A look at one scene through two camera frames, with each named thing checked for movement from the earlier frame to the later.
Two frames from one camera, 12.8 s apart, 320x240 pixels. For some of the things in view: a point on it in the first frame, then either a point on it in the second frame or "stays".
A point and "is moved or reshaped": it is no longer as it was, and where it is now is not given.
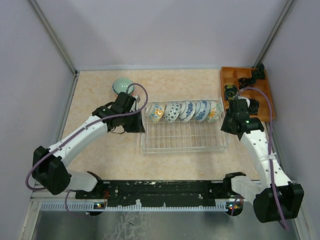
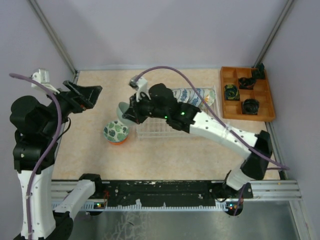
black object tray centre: [243, 82] stays
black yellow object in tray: [230, 91] stays
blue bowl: [171, 111] is moved or reshaped
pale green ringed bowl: [121, 84] is moved or reshaped
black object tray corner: [259, 74] stays
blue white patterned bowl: [202, 108] is moved or reshaped
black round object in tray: [254, 106] stays
